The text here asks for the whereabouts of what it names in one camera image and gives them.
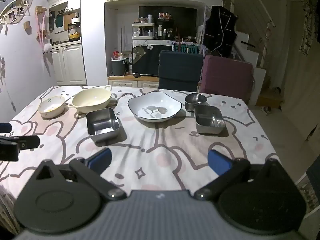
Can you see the teal sign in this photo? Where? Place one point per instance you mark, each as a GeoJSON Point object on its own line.
{"type": "Point", "coordinates": [186, 49]}

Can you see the wall photo display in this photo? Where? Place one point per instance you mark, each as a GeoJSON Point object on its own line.
{"type": "Point", "coordinates": [12, 15]}

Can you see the black sign with text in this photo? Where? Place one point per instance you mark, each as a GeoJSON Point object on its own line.
{"type": "Point", "coordinates": [147, 62]}

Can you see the black jacket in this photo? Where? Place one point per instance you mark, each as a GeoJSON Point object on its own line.
{"type": "Point", "coordinates": [218, 30]}

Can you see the yellow-rimmed floral bowl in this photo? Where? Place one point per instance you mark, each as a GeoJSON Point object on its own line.
{"type": "Point", "coordinates": [51, 107]}

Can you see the white dark-rimmed leaf plate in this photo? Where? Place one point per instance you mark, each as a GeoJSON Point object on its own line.
{"type": "Point", "coordinates": [155, 107]}

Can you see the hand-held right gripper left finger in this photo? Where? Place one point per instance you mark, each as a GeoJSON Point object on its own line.
{"type": "Point", "coordinates": [100, 158]}

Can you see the cartoon animal printed tablecloth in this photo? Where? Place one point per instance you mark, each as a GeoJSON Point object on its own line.
{"type": "Point", "coordinates": [155, 142]}

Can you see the round steel bowl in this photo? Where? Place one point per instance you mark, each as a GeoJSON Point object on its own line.
{"type": "Point", "coordinates": [192, 100]}

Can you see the yellow kitchen appliance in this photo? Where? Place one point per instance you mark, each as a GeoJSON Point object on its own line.
{"type": "Point", "coordinates": [74, 33]}

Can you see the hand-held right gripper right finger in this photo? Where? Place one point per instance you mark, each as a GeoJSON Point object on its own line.
{"type": "Point", "coordinates": [218, 161]}

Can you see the dark blue chair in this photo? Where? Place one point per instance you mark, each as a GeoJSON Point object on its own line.
{"type": "Point", "coordinates": [180, 70]}

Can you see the white plush toy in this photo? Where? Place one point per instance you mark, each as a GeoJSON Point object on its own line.
{"type": "Point", "coordinates": [47, 48]}

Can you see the wooden-topped low cabinet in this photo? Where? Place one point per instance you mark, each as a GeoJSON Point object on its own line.
{"type": "Point", "coordinates": [125, 83]}

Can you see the white storage shelf rack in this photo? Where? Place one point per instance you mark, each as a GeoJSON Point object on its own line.
{"type": "Point", "coordinates": [142, 25]}

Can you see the maroon chair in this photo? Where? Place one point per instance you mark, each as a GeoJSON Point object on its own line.
{"type": "Point", "coordinates": [225, 75]}

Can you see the steel rectangular container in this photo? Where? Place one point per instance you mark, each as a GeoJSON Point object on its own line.
{"type": "Point", "coordinates": [208, 120]}
{"type": "Point", "coordinates": [102, 123]}

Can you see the pink ribbon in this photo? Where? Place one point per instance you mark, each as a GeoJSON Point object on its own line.
{"type": "Point", "coordinates": [41, 40]}

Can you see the white kitchen cabinets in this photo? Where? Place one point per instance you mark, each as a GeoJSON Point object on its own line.
{"type": "Point", "coordinates": [72, 65]}

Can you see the floral hanging garment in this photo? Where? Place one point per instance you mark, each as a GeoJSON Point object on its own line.
{"type": "Point", "coordinates": [307, 25]}

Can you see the grey trash bin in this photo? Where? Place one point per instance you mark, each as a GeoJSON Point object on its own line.
{"type": "Point", "coordinates": [117, 67]}

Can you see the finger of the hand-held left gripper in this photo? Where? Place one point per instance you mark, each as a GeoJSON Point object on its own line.
{"type": "Point", "coordinates": [5, 128]}
{"type": "Point", "coordinates": [27, 143]}

